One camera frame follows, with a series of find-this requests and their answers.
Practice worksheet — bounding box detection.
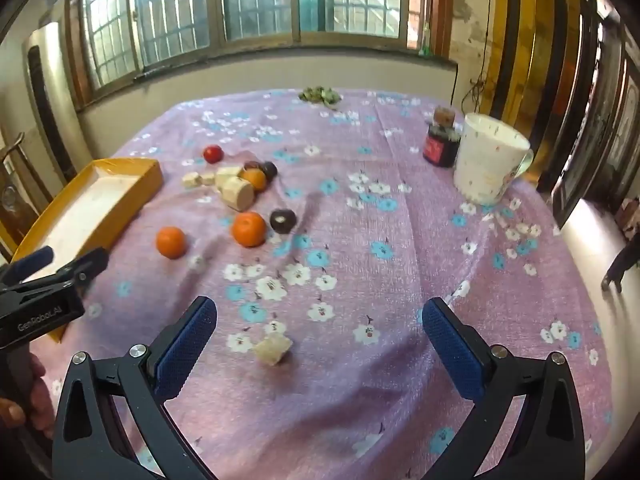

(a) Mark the small cream sugarcane piece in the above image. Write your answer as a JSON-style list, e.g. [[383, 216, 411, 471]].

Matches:
[[181, 171, 202, 188]]

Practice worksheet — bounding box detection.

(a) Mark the small orange kumquat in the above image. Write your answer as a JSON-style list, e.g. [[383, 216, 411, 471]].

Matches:
[[240, 167, 269, 193]]

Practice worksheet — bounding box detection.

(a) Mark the tiny cream sugarcane piece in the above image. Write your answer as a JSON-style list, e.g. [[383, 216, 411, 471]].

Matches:
[[201, 172, 216, 185]]

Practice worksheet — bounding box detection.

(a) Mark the green bottle on sill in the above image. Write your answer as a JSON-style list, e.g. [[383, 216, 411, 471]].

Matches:
[[419, 22, 432, 58]]

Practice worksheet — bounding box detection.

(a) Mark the cream sugarcane block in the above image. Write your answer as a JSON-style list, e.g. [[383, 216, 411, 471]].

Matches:
[[253, 333, 293, 366]]

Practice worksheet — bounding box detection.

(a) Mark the wooden chair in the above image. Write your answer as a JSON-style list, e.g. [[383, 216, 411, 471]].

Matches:
[[1, 132, 52, 262]]

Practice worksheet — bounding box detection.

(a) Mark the red tomato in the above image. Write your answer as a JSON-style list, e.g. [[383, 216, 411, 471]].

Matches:
[[203, 144, 224, 165]]

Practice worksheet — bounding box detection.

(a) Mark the cream sugarcane chunk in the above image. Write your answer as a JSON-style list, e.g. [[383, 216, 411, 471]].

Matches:
[[214, 166, 243, 190]]

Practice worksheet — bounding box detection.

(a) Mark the large orange mandarin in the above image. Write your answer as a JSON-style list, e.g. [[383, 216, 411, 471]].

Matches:
[[230, 211, 267, 248]]

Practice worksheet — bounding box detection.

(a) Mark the barred window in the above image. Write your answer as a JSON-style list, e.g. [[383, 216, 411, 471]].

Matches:
[[63, 0, 454, 107]]

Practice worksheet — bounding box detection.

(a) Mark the dark red jar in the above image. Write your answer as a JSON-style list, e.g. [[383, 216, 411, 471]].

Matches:
[[423, 106, 461, 168]]

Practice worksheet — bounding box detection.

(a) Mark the yellow cardboard tray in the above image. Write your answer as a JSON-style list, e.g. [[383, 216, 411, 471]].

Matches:
[[11, 158, 163, 340]]

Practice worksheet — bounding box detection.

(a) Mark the dark red jujube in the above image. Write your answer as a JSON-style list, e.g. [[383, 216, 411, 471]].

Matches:
[[243, 160, 262, 170]]

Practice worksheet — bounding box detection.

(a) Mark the purple floral tablecloth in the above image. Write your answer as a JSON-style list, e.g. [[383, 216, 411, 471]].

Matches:
[[32, 90, 612, 479]]

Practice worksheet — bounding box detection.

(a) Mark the dark plum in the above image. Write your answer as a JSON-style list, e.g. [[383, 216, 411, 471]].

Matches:
[[260, 162, 278, 182]]

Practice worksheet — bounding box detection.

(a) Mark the standing air conditioner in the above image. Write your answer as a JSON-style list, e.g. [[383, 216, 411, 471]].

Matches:
[[23, 22, 93, 185]]

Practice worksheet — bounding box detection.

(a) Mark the green leafy sprig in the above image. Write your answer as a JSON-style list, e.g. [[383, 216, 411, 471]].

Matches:
[[298, 86, 342, 110]]

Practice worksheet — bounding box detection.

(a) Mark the large cream sugarcane cylinder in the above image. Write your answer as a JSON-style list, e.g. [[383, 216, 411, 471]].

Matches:
[[220, 177, 255, 212]]

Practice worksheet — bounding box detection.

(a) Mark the dark purple passion fruit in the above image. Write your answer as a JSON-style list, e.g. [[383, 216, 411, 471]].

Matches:
[[269, 208, 297, 234]]

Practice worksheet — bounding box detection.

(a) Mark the left hand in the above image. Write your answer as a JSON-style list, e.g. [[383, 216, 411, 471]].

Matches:
[[0, 353, 55, 440]]

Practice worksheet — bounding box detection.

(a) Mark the white speckled mug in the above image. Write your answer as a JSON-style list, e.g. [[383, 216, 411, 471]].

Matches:
[[454, 113, 534, 206]]

